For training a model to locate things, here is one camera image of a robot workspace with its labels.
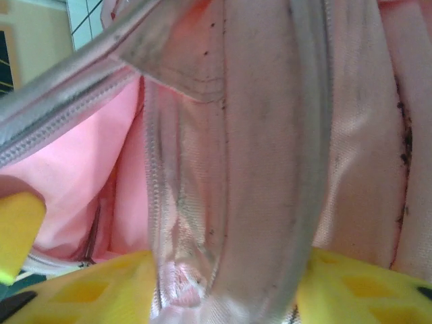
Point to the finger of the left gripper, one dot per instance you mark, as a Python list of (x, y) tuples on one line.
[(18, 233)]

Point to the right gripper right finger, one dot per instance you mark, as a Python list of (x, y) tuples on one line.
[(364, 297)]

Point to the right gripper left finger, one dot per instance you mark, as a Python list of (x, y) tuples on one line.
[(94, 297)]

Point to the pink backpack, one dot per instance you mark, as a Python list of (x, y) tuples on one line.
[(256, 128)]

